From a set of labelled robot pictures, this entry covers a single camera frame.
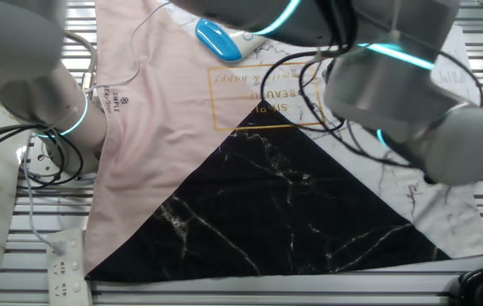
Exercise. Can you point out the blue and white desk lamp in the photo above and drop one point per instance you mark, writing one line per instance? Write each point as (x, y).
(218, 40)

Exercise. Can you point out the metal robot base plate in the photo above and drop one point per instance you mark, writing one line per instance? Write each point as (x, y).
(39, 158)

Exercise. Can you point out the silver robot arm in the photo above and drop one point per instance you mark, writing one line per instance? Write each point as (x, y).
(394, 93)

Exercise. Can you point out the white power strip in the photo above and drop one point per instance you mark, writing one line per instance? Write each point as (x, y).
(69, 272)

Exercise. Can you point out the marble pink black tablecloth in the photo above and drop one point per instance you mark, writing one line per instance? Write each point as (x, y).
(267, 191)

